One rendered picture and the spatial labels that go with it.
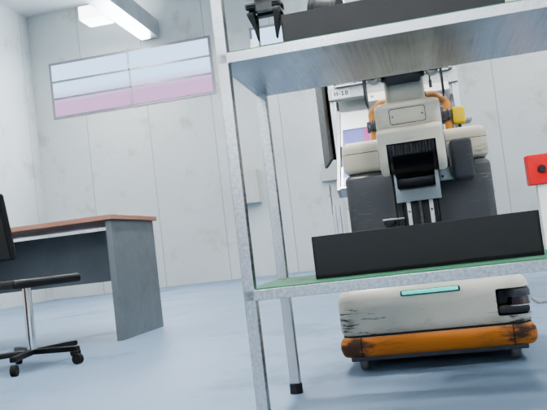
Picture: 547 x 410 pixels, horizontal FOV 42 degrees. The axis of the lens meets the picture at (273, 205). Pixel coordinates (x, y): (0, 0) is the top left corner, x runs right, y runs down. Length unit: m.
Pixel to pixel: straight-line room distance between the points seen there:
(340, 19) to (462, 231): 0.63
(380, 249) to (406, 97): 0.81
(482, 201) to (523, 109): 9.77
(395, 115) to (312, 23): 0.65
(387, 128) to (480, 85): 10.00
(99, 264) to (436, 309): 3.25
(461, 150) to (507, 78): 9.97
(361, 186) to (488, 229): 0.96
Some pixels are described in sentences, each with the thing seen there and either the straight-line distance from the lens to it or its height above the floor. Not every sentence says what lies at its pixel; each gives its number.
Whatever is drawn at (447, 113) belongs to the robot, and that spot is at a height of 0.90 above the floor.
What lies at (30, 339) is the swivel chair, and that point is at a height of 0.14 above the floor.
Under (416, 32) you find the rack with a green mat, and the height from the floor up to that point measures 0.92.
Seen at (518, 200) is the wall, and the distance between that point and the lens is 12.30.
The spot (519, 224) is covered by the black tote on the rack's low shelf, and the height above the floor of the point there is 0.43.
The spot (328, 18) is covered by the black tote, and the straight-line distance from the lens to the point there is 1.96.
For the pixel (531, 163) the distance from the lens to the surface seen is 4.06.
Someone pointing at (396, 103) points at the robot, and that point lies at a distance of 2.50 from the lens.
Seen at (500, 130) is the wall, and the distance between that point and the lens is 12.37.
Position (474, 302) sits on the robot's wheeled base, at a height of 0.20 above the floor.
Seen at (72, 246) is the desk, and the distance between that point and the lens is 5.30.
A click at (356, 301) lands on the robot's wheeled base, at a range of 2.42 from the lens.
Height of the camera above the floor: 0.44
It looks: 4 degrees up
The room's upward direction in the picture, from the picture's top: 7 degrees counter-clockwise
